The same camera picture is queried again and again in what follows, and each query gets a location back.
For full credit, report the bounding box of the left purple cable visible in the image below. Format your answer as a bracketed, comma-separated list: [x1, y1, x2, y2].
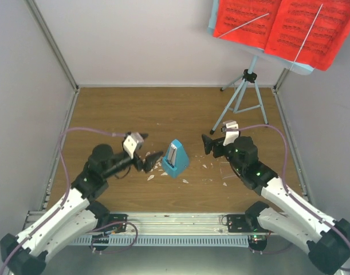
[0, 127, 127, 275]

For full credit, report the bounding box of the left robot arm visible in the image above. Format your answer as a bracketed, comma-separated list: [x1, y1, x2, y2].
[0, 132, 163, 274]

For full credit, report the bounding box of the purple cable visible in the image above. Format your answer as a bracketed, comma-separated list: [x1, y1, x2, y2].
[237, 124, 350, 272]
[0, 127, 127, 275]

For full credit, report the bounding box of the light blue music stand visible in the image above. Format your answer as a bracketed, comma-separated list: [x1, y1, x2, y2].
[209, 54, 270, 135]

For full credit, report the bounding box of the red sheet music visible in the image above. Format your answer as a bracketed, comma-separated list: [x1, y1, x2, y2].
[213, 1, 350, 71]

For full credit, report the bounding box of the aluminium front rail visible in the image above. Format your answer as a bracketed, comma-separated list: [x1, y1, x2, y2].
[24, 211, 333, 236]

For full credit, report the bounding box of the blue metronome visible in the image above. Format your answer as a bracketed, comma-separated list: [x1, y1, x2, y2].
[162, 139, 190, 178]

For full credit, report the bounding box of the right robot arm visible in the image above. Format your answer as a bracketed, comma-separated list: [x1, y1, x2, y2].
[202, 135, 350, 274]

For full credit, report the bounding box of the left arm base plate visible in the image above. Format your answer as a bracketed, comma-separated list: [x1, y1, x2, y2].
[90, 214, 128, 251]

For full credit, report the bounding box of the grey slotted cable duct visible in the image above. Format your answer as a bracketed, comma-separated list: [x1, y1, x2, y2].
[68, 235, 250, 247]

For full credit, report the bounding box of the clear plastic metronome cover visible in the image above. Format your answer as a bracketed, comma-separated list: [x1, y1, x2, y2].
[219, 162, 237, 180]

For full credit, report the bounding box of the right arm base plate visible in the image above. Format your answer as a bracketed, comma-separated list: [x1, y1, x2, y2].
[226, 214, 269, 234]

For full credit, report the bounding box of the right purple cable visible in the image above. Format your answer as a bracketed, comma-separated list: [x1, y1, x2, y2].
[237, 124, 350, 272]

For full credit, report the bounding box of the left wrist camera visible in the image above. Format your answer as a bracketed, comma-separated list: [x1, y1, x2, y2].
[123, 132, 144, 159]

